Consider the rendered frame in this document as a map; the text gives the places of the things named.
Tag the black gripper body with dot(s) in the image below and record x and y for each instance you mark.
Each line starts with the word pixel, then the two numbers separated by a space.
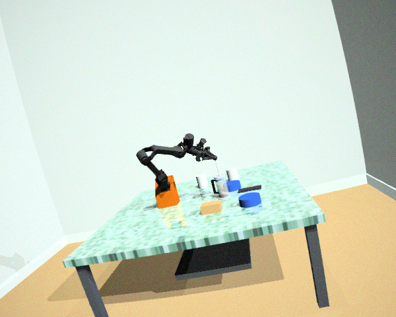
pixel 197 153

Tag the glass french press coffee maker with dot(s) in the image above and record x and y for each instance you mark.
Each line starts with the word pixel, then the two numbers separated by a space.
pixel 221 185

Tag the blue cylinder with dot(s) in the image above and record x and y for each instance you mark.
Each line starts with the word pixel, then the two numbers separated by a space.
pixel 234 185
pixel 250 199

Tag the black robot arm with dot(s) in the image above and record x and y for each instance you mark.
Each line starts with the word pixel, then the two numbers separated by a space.
pixel 176 151

